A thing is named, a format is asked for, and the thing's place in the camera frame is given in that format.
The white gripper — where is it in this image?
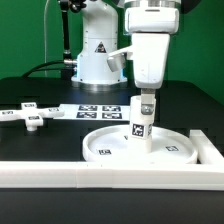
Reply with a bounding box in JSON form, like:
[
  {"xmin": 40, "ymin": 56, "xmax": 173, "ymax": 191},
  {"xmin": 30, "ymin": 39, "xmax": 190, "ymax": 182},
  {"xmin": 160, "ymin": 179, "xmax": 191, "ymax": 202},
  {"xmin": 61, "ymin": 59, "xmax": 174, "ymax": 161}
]
[{"xmin": 125, "ymin": 6, "xmax": 179, "ymax": 115}]

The white round table top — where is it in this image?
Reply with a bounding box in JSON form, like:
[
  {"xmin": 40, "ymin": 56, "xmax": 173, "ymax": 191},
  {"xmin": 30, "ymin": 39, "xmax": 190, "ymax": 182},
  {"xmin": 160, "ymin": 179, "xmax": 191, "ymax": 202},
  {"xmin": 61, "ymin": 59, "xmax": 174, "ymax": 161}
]
[{"xmin": 82, "ymin": 125, "xmax": 198, "ymax": 164}]

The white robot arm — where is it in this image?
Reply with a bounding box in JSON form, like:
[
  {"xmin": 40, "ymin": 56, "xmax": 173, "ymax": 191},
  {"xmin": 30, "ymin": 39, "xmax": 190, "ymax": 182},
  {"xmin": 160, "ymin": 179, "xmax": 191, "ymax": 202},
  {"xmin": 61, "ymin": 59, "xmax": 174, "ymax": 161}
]
[{"xmin": 72, "ymin": 0, "xmax": 200, "ymax": 115}]

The white sheet with markers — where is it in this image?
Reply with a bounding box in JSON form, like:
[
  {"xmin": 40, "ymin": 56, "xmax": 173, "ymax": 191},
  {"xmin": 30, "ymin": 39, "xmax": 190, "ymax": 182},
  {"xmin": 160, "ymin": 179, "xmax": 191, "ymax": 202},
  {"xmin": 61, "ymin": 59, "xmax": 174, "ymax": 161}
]
[{"xmin": 60, "ymin": 104, "xmax": 130, "ymax": 121}]

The white L-shaped fence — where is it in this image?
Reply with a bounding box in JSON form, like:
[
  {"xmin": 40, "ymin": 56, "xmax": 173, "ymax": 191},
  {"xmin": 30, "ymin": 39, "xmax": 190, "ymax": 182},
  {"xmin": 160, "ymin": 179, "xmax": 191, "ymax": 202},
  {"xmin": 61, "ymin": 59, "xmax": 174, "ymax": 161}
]
[{"xmin": 0, "ymin": 130, "xmax": 224, "ymax": 191}]

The white cross-shaped table base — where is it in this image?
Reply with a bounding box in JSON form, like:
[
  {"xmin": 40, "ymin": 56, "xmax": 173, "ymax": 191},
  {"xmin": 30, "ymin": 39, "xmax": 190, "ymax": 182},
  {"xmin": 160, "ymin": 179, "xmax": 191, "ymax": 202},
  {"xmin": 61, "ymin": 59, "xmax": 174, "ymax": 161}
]
[{"xmin": 0, "ymin": 102, "xmax": 64, "ymax": 132}]

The black cable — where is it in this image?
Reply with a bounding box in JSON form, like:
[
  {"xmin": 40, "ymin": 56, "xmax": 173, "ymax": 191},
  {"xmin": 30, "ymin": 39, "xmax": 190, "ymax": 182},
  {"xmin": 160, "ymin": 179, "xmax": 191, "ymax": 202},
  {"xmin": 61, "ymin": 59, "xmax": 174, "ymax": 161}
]
[{"xmin": 21, "ymin": 59, "xmax": 78, "ymax": 79}]

